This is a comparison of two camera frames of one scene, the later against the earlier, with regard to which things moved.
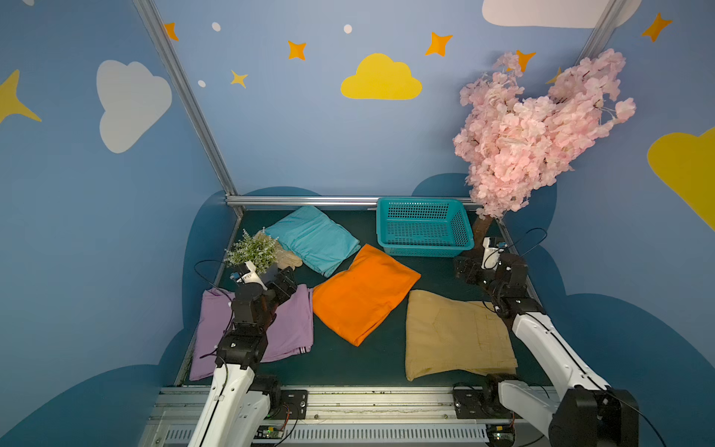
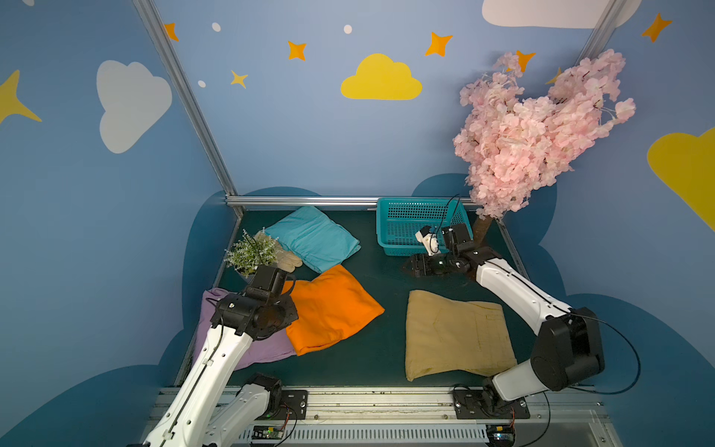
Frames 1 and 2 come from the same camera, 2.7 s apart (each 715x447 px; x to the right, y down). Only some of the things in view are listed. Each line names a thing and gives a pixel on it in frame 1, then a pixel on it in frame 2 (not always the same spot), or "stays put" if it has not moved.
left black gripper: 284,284 stays put
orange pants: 356,303 → 330,307
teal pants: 316,239 stays put
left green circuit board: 269,432 stays put
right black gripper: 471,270 → 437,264
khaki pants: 446,333 stays put
